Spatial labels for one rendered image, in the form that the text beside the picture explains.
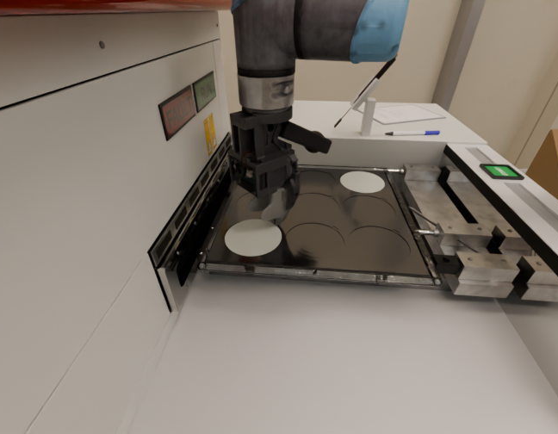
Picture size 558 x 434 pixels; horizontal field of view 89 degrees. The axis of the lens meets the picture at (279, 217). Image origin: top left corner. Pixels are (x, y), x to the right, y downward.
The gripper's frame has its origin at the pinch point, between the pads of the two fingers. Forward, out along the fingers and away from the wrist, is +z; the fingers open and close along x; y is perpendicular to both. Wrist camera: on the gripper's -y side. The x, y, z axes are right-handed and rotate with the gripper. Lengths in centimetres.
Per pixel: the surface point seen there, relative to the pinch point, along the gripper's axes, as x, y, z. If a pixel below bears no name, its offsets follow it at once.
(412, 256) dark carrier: 21.1, -10.2, 1.3
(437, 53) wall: -74, -223, -3
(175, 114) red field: -9.1, 11.7, -18.9
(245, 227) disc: -2.8, 5.6, 1.2
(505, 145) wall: -20, -306, 75
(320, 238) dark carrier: 8.3, -2.4, 1.4
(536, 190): 29.3, -35.4, -4.6
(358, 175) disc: -1.4, -26.6, 1.3
